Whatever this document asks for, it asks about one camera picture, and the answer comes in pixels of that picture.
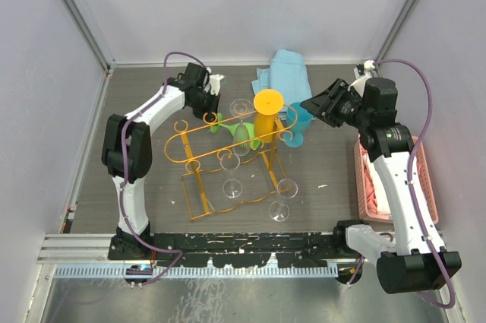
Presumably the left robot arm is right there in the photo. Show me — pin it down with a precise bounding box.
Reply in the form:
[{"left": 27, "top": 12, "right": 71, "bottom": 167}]
[{"left": 101, "top": 63, "right": 225, "bottom": 259}]

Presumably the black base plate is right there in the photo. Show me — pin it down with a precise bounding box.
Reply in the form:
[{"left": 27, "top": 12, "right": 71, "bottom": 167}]
[{"left": 108, "top": 232, "right": 361, "bottom": 268}]

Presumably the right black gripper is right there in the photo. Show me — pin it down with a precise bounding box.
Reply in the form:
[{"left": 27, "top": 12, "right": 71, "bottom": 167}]
[{"left": 300, "top": 78, "right": 371, "bottom": 129}]

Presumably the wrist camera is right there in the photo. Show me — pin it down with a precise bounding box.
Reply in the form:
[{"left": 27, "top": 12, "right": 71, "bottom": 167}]
[
  {"left": 208, "top": 74, "right": 225, "bottom": 95},
  {"left": 349, "top": 60, "right": 378, "bottom": 93}
]

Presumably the green plastic wine glass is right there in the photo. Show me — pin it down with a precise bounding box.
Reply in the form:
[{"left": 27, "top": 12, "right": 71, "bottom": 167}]
[{"left": 210, "top": 113, "right": 261, "bottom": 156}]

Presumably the white cloth in basket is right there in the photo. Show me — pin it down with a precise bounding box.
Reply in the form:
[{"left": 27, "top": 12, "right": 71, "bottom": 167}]
[{"left": 360, "top": 147, "right": 391, "bottom": 215}]

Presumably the clear flute glass back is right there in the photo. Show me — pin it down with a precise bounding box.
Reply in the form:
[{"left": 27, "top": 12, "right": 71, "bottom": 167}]
[{"left": 229, "top": 99, "right": 253, "bottom": 157}]

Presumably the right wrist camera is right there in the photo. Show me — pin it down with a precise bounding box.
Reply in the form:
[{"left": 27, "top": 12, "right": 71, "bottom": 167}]
[{"left": 349, "top": 60, "right": 378, "bottom": 93}]

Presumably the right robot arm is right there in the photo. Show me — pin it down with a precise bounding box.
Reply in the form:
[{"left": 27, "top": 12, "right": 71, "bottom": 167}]
[{"left": 301, "top": 78, "right": 462, "bottom": 294}]

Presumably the light blue folded cloth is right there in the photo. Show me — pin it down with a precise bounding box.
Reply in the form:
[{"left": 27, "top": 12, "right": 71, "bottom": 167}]
[{"left": 251, "top": 49, "right": 312, "bottom": 105}]

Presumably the gold wire glass rack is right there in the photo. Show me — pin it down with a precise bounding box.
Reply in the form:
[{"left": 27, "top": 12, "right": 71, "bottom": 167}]
[{"left": 164, "top": 105, "right": 297, "bottom": 222}]

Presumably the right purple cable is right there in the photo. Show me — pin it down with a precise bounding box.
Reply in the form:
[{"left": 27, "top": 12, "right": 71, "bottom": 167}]
[{"left": 347, "top": 58, "right": 456, "bottom": 309}]

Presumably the pink plastic basket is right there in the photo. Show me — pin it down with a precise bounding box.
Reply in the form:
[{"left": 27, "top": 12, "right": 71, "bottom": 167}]
[{"left": 354, "top": 141, "right": 439, "bottom": 224}]

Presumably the slotted cable duct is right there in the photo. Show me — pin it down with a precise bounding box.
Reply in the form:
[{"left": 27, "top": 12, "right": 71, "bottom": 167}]
[{"left": 53, "top": 261, "right": 339, "bottom": 279}]

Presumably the clear flute glass front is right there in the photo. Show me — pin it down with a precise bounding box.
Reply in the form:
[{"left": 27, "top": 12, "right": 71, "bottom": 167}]
[{"left": 269, "top": 179, "right": 298, "bottom": 222}]

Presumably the blue plastic wine glass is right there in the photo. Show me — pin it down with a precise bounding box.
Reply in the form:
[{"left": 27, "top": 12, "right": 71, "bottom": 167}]
[{"left": 283, "top": 102, "right": 313, "bottom": 147}]

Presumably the orange plastic wine glass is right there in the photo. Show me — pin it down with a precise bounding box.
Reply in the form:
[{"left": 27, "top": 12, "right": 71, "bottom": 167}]
[{"left": 254, "top": 89, "right": 284, "bottom": 143}]

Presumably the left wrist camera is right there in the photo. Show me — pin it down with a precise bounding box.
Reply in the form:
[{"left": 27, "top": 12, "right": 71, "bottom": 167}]
[{"left": 208, "top": 74, "right": 225, "bottom": 95}]

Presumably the clear flute glass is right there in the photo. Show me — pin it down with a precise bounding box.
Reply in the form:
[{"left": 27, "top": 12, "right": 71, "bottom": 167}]
[
  {"left": 269, "top": 179, "right": 298, "bottom": 222},
  {"left": 220, "top": 152, "right": 242, "bottom": 199},
  {"left": 229, "top": 99, "right": 253, "bottom": 157}
]

